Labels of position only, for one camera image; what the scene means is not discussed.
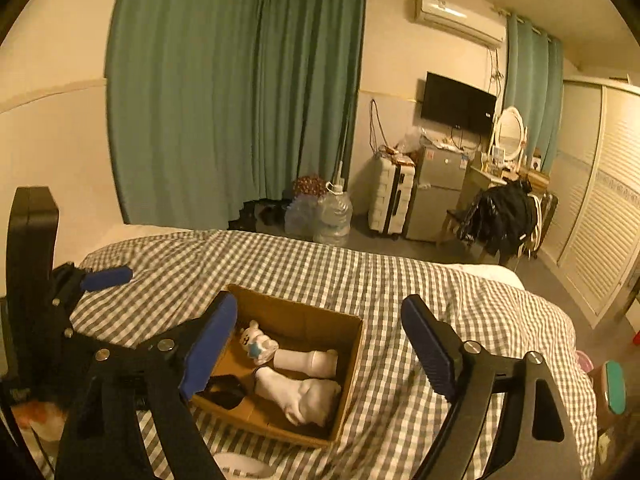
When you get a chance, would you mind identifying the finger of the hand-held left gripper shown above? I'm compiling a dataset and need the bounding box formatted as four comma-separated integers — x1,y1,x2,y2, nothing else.
50,262,134,342

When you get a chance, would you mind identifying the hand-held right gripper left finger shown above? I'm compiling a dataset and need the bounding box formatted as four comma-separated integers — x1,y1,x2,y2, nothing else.
54,291,239,480

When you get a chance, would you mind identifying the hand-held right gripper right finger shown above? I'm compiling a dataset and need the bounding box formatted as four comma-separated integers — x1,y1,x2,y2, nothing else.
401,294,585,480

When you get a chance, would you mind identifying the cardboard box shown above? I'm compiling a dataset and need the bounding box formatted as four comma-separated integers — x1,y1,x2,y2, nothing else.
192,284,366,448

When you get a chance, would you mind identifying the person's left hand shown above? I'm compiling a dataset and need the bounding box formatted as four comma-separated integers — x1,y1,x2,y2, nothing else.
11,399,67,442

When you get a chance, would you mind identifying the white plush toy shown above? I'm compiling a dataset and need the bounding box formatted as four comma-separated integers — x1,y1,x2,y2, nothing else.
237,321,279,365

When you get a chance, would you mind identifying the black cloth item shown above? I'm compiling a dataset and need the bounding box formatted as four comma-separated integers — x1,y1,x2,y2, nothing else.
205,374,246,411

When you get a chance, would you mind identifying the white rolled sock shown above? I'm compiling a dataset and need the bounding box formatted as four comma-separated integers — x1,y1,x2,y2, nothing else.
272,347,339,379

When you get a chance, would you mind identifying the large white sock bundle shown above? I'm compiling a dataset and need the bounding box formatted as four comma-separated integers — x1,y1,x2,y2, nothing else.
254,367,343,428

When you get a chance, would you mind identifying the white round object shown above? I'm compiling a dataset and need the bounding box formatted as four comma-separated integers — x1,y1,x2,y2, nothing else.
215,452,274,479

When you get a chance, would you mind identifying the grey checked blanket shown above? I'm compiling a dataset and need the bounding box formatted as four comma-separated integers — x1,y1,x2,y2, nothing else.
37,230,598,480

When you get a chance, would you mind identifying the wooden chair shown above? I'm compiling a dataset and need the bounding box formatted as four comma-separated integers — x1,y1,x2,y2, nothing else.
437,207,481,249

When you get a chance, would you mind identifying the black floor bag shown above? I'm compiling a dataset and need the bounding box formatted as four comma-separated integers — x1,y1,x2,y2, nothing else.
230,200,293,234

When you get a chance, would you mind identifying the small silver fridge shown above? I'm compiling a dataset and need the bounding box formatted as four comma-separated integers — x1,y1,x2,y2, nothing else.
405,145,476,244

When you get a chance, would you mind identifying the black clothes pile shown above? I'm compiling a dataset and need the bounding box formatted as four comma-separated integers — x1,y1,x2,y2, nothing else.
460,180,539,257

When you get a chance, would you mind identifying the crumpled clear water jug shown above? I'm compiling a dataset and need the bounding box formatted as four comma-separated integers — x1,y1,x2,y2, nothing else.
285,195,321,236

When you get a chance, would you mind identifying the white hard suitcase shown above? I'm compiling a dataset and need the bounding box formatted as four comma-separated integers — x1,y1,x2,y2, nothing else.
367,152,417,239

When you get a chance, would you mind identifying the large clear water jug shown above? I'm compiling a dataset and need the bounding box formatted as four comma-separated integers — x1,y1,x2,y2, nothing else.
312,160,354,249

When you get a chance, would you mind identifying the dark suitcase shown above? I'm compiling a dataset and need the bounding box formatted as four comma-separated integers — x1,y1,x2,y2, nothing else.
535,192,559,253

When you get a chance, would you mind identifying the white dressing table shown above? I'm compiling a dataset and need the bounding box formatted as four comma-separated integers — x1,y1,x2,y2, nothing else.
467,160,551,197

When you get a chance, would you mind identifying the floral patterned bag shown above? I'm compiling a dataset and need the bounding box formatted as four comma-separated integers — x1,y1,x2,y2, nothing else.
291,174,326,199

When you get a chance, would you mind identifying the teal oval object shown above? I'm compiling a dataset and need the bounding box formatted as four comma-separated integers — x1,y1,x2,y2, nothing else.
602,360,627,416

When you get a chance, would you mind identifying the clear plastic bag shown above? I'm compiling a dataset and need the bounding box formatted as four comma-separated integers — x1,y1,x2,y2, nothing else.
397,127,432,154

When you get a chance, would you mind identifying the wide green curtain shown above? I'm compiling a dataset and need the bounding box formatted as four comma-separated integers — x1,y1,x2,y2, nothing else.
105,0,369,227

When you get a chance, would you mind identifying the white oval mirror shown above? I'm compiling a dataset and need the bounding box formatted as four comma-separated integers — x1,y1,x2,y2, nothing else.
492,106,529,163

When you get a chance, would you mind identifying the white louvred wardrobe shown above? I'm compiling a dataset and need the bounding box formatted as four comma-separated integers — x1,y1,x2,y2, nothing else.
537,77,640,332

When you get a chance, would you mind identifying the narrow green window curtain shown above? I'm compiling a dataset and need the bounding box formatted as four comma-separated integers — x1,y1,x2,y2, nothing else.
502,12,565,177

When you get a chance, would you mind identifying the white air conditioner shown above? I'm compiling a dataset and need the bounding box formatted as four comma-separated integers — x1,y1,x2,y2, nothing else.
414,0,506,50

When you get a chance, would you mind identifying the wall cable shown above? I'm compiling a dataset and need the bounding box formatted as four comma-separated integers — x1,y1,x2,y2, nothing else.
368,98,389,149

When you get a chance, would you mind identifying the black wall television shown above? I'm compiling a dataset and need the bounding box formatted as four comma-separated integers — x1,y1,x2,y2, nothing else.
420,72,499,136

